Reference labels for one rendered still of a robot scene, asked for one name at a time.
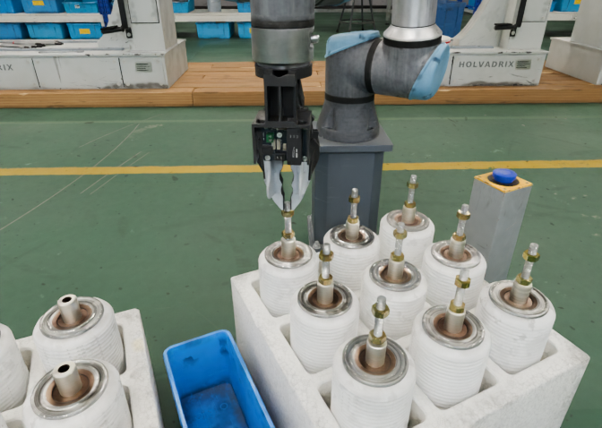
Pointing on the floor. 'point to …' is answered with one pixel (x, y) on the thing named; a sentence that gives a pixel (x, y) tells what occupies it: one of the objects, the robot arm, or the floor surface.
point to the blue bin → (213, 384)
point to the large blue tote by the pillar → (450, 16)
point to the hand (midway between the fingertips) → (288, 199)
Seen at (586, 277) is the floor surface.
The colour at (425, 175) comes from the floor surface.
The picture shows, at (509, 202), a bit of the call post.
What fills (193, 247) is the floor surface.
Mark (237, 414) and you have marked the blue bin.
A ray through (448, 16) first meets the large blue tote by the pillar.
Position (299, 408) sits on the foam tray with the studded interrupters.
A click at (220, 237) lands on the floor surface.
